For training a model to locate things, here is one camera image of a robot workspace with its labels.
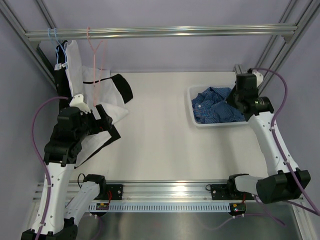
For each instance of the white plastic basket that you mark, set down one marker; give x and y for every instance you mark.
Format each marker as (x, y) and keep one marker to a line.
(192, 93)

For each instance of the white slotted cable duct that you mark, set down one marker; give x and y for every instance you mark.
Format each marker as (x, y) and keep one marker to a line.
(161, 207)

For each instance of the blue plaid shirt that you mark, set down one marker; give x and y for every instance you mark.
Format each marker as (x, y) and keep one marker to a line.
(210, 107)

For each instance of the right aluminium frame post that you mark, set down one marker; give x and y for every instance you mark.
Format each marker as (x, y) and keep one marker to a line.
(275, 60)

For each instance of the aluminium hanging rail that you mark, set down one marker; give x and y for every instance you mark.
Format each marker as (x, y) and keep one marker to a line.
(276, 29)

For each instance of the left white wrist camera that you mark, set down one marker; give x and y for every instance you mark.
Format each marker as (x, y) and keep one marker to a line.
(79, 102)

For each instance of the white and black shirt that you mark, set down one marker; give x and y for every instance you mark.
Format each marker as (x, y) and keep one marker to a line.
(115, 91)

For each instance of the pink wire hanger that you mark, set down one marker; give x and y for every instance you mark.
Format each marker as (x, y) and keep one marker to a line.
(96, 78)

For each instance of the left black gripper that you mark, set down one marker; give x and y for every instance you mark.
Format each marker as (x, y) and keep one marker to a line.
(106, 120)

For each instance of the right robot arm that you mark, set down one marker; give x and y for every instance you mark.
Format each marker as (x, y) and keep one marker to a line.
(285, 180)

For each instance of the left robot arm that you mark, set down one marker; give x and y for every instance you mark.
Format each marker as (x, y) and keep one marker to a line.
(55, 219)

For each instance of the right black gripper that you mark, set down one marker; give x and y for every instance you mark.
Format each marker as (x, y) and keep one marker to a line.
(229, 99)

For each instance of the aluminium frame post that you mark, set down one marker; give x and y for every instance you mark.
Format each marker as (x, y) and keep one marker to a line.
(275, 60)
(32, 48)

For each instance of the blue wire hanger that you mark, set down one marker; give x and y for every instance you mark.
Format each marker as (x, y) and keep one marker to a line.
(58, 46)

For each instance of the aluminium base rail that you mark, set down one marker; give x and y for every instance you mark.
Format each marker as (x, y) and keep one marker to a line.
(169, 191)

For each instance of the left aluminium frame post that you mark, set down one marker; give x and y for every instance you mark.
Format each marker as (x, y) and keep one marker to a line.
(32, 48)

